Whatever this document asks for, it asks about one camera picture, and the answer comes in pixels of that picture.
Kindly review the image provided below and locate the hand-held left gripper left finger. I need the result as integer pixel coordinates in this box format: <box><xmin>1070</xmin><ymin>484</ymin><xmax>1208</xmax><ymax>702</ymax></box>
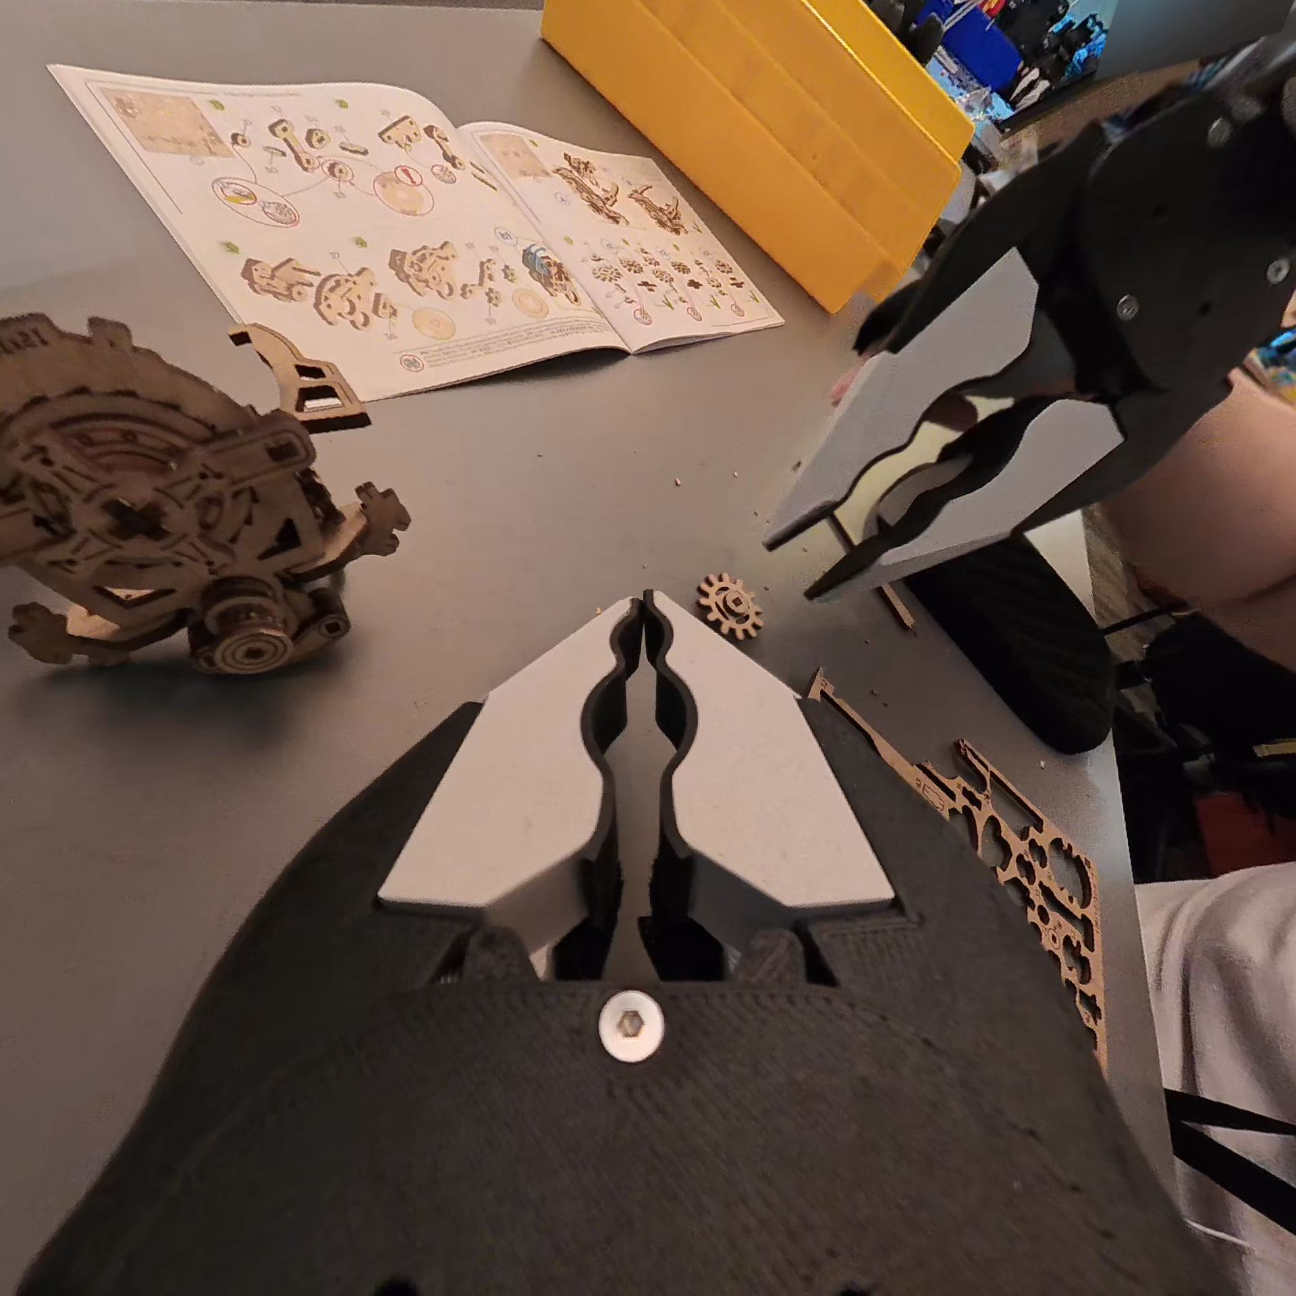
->
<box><xmin>378</xmin><ymin>592</ymin><xmax>649</xmax><ymax>981</ymax></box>

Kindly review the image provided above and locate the black quilted cushion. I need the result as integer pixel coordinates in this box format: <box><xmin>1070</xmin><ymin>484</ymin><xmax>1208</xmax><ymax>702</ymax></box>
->
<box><xmin>901</xmin><ymin>531</ymin><xmax>1115</xmax><ymax>756</ymax></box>

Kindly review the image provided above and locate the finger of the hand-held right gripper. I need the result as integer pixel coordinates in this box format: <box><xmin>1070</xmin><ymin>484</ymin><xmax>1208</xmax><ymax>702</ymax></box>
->
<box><xmin>761</xmin><ymin>248</ymin><xmax>1044</xmax><ymax>553</ymax></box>
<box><xmin>804</xmin><ymin>397</ymin><xmax>1126</xmax><ymax>601</ymax></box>

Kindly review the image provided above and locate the wooden mechanical model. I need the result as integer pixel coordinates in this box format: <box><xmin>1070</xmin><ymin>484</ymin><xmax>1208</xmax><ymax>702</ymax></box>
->
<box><xmin>0</xmin><ymin>315</ymin><xmax>411</xmax><ymax>674</ymax></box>

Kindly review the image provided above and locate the small wooden gear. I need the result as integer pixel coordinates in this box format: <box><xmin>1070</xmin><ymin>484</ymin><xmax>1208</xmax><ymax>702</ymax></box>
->
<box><xmin>696</xmin><ymin>572</ymin><xmax>765</xmax><ymax>641</ymax></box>

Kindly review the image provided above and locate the yellow plastic bin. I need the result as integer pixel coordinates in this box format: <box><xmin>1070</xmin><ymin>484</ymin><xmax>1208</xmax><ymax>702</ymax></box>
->
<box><xmin>540</xmin><ymin>0</ymin><xmax>975</xmax><ymax>315</ymax></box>

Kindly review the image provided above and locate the open instruction booklet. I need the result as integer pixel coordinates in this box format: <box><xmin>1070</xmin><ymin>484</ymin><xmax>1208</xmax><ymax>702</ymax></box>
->
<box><xmin>48</xmin><ymin>63</ymin><xmax>785</xmax><ymax>400</ymax></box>

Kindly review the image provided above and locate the shelf with colourful items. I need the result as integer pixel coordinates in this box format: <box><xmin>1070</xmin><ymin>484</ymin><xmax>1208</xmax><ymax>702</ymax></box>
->
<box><xmin>880</xmin><ymin>0</ymin><xmax>1296</xmax><ymax>128</ymax></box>

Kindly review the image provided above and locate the person's right forearm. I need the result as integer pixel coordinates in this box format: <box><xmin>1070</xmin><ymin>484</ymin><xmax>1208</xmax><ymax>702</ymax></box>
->
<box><xmin>1098</xmin><ymin>339</ymin><xmax>1296</xmax><ymax>644</ymax></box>

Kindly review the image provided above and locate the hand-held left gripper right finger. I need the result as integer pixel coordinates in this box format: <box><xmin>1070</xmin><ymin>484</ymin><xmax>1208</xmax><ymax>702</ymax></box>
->
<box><xmin>642</xmin><ymin>588</ymin><xmax>899</xmax><ymax>981</ymax></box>

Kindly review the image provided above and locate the black strap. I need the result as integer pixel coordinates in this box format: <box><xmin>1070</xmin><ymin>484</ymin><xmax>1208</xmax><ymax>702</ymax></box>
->
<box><xmin>1175</xmin><ymin>1119</ymin><xmax>1296</xmax><ymax>1208</ymax></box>
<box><xmin>1163</xmin><ymin>1087</ymin><xmax>1296</xmax><ymax>1136</ymax></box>

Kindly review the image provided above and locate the wooden parts sheet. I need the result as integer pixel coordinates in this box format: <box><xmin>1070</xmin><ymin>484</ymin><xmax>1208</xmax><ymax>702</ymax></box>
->
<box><xmin>806</xmin><ymin>668</ymin><xmax>1108</xmax><ymax>1073</ymax></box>

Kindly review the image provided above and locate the person's white shirt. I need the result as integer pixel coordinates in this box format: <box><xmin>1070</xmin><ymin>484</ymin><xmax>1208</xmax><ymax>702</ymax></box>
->
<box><xmin>1134</xmin><ymin>860</ymin><xmax>1296</xmax><ymax>1296</ymax></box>

